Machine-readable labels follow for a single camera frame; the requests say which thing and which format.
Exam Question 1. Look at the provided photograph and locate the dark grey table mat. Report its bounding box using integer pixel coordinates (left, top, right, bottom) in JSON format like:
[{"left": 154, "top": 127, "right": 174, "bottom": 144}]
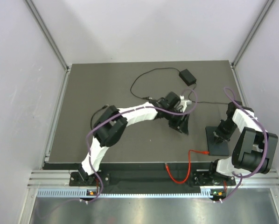
[{"left": 49, "top": 61, "right": 240, "bottom": 163}]

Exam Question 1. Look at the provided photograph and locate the grey slotted cable duct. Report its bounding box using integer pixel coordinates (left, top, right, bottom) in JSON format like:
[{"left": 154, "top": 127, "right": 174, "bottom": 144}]
[{"left": 37, "top": 189, "right": 224, "bottom": 198}]

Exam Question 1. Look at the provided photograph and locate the red ethernet cable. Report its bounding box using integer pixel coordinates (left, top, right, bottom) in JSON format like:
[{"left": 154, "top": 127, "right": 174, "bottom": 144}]
[{"left": 164, "top": 149, "right": 210, "bottom": 184}]

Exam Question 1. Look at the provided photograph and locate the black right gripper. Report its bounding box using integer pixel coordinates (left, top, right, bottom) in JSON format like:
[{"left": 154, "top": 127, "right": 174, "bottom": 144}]
[{"left": 213, "top": 119, "right": 238, "bottom": 145}]

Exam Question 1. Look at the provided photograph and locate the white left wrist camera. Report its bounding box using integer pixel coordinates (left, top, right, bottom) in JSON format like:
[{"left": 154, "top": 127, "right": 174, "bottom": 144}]
[{"left": 179, "top": 95, "right": 192, "bottom": 109}]

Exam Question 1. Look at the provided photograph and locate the black mains cable with plug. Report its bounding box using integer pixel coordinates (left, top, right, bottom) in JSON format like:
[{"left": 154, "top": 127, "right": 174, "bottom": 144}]
[{"left": 130, "top": 67, "right": 181, "bottom": 100}]

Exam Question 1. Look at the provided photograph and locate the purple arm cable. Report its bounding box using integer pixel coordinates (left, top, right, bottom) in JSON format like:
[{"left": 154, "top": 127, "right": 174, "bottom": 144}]
[
  {"left": 34, "top": 88, "right": 198, "bottom": 219},
  {"left": 209, "top": 86, "right": 270, "bottom": 203}
]

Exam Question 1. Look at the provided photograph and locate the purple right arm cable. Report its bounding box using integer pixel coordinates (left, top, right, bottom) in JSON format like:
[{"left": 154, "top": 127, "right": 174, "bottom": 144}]
[{"left": 209, "top": 86, "right": 270, "bottom": 203}]

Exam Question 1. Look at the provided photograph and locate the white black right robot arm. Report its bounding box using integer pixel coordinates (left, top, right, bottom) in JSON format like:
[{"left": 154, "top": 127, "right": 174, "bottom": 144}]
[{"left": 205, "top": 101, "right": 278, "bottom": 185}]

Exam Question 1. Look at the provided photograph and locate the black power adapter cable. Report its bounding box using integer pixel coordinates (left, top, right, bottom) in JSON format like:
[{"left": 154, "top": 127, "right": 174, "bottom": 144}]
[{"left": 187, "top": 83, "right": 230, "bottom": 105}]

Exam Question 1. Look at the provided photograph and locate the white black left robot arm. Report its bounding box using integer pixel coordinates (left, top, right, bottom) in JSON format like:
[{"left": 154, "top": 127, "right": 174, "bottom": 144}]
[{"left": 78, "top": 92, "right": 197, "bottom": 185}]

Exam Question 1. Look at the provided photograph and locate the black ethernet cable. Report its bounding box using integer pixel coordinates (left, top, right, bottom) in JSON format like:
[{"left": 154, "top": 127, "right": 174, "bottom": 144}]
[{"left": 90, "top": 105, "right": 109, "bottom": 131}]

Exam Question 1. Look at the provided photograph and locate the aluminium frame rail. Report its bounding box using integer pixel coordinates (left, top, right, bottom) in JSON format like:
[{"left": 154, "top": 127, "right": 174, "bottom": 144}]
[{"left": 28, "top": 170, "right": 279, "bottom": 188}]

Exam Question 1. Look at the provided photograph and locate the dark grey network switch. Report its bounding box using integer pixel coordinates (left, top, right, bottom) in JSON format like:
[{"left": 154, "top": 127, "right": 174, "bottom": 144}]
[{"left": 205, "top": 126, "right": 230, "bottom": 157}]

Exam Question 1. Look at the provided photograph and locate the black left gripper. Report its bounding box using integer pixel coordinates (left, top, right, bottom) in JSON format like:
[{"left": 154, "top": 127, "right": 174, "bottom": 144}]
[{"left": 164, "top": 107, "right": 189, "bottom": 135}]

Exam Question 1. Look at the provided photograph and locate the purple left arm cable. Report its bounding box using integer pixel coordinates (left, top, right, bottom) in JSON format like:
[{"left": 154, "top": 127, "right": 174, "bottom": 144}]
[{"left": 34, "top": 88, "right": 198, "bottom": 219}]

